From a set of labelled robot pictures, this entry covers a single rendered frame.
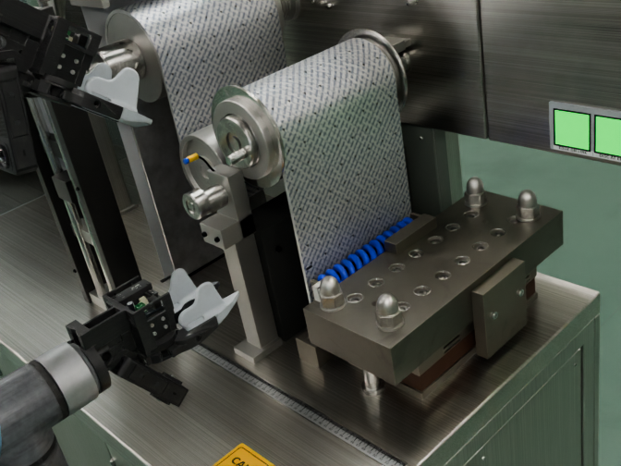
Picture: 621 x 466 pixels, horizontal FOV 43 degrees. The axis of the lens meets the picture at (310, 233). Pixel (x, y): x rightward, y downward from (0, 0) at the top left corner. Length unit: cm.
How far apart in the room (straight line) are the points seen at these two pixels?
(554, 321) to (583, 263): 180
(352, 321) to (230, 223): 22
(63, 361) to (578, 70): 73
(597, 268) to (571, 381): 171
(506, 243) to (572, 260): 188
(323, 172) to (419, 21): 29
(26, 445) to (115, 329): 15
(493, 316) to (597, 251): 201
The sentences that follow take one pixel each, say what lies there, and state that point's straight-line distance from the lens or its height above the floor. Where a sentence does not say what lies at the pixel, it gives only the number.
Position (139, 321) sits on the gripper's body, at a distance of 92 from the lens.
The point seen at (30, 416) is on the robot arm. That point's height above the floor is 112.
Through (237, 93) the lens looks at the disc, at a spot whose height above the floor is 131.
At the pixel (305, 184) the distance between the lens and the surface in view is 107.
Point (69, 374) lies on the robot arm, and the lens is 91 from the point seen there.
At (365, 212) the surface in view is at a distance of 117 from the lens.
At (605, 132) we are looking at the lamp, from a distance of 110.
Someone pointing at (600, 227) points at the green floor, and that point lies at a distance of 324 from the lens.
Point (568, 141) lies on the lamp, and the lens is 113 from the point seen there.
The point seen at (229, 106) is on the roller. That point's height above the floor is 130.
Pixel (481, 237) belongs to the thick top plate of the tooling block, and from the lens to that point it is 118.
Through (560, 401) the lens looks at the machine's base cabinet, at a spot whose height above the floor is 76.
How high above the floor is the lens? 163
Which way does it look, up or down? 29 degrees down
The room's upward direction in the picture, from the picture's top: 11 degrees counter-clockwise
